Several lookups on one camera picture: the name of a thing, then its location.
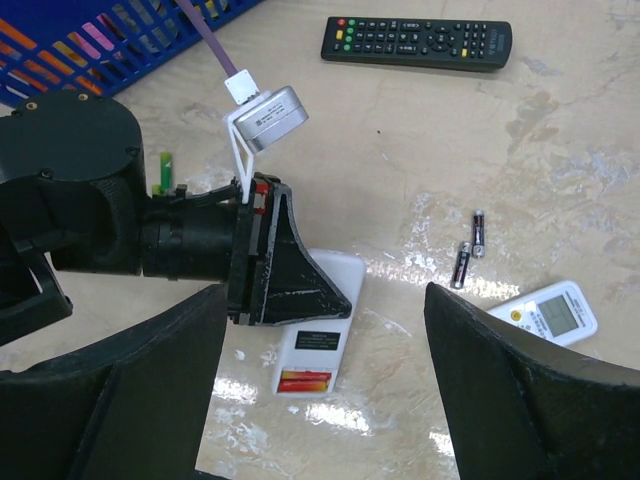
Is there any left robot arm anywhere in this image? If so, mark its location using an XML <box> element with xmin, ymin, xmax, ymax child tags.
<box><xmin>1</xmin><ymin>90</ymin><xmax>353</xmax><ymax>343</ymax></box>

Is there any black grey battery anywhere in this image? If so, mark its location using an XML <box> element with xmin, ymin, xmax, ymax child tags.
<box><xmin>450</xmin><ymin>241</ymin><xmax>472</xmax><ymax>289</ymax></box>
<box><xmin>472</xmin><ymin>210</ymin><xmax>486</xmax><ymax>258</ymax></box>

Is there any white grey remote control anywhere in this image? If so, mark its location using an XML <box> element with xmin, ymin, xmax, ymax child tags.
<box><xmin>488</xmin><ymin>280</ymin><xmax>598</xmax><ymax>347</ymax></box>

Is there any black TV remote control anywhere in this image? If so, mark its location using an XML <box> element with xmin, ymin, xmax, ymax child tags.
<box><xmin>321</xmin><ymin>16</ymin><xmax>513</xmax><ymax>73</ymax></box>

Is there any upper green battery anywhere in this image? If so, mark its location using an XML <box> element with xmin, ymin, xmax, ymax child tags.
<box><xmin>160</xmin><ymin>151</ymin><xmax>173</xmax><ymax>192</ymax></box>

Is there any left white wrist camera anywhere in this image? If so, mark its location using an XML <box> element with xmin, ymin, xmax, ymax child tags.
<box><xmin>224</xmin><ymin>69</ymin><xmax>309</xmax><ymax>204</ymax></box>

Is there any orange battery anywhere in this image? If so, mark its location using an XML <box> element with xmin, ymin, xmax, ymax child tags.
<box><xmin>280</xmin><ymin>370</ymin><xmax>332</xmax><ymax>382</ymax></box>
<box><xmin>278</xmin><ymin>379</ymin><xmax>329</xmax><ymax>394</ymax></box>

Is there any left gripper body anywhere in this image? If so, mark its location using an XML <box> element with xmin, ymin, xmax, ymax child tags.
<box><xmin>227</xmin><ymin>172</ymin><xmax>280</xmax><ymax>325</ymax></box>

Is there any right black grey battery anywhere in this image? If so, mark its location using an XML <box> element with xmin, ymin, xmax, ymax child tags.
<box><xmin>472</xmin><ymin>210</ymin><xmax>486</xmax><ymax>258</ymax></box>

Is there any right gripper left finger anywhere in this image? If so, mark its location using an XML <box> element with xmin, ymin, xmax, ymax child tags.
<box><xmin>1</xmin><ymin>284</ymin><xmax>227</xmax><ymax>479</ymax></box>

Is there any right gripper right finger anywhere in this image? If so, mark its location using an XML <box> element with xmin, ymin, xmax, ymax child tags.
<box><xmin>424</xmin><ymin>283</ymin><xmax>640</xmax><ymax>479</ymax></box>

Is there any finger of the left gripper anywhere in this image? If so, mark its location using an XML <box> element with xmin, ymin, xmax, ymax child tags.
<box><xmin>259</xmin><ymin>183</ymin><xmax>352</xmax><ymax>325</ymax></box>

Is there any left black grey battery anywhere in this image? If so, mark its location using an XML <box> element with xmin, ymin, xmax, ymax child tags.
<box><xmin>450</xmin><ymin>241</ymin><xmax>472</xmax><ymax>289</ymax></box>

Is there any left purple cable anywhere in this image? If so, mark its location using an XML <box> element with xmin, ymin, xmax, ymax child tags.
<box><xmin>174</xmin><ymin>0</ymin><xmax>240</xmax><ymax>76</ymax></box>

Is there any blue plastic shopping basket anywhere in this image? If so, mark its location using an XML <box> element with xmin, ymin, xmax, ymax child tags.
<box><xmin>0</xmin><ymin>0</ymin><xmax>266</xmax><ymax>109</ymax></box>

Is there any white red remote control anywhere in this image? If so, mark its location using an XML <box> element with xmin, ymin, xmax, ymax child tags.
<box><xmin>272</xmin><ymin>249</ymin><xmax>366</xmax><ymax>398</ymax></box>

